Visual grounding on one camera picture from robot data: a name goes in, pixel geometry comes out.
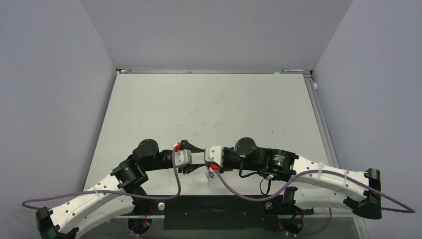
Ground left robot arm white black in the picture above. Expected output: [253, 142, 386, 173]
[36, 139, 210, 239]

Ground aluminium frame rail right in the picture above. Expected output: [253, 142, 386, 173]
[303, 71, 340, 168]

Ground aluminium frame rail back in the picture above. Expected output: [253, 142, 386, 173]
[117, 69, 312, 75]

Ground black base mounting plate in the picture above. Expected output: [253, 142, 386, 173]
[127, 195, 314, 234]

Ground aluminium frame rail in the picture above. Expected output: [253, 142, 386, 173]
[117, 69, 312, 75]
[303, 71, 340, 168]

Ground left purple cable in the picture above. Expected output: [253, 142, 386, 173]
[21, 146, 182, 239]

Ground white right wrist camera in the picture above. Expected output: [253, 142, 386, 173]
[204, 146, 224, 167]

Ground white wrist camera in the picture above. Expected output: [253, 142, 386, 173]
[204, 146, 224, 167]
[174, 149, 192, 168]

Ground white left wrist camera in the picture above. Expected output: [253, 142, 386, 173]
[174, 149, 192, 168]

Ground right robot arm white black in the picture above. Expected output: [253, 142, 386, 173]
[209, 137, 382, 220]

